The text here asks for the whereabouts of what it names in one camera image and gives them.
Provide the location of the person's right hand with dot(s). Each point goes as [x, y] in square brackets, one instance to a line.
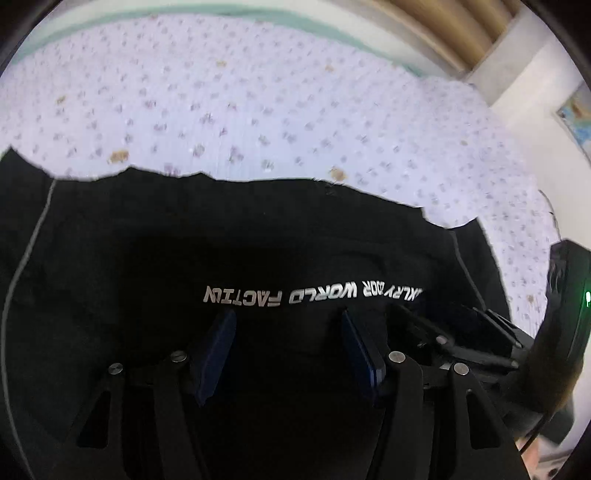
[541, 461]

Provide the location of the wooden window blind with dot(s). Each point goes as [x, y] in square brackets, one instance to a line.
[459, 33]

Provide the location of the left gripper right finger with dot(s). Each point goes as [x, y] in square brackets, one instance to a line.
[437, 421]

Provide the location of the white floral quilt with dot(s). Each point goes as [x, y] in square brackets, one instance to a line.
[243, 99]

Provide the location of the black hooded jacket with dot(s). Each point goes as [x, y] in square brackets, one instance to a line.
[128, 268]

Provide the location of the wall map poster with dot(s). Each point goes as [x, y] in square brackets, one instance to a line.
[575, 114]

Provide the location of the teal bed sheet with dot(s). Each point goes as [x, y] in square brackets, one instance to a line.
[323, 18]

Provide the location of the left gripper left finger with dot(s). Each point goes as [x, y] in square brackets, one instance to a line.
[141, 422]

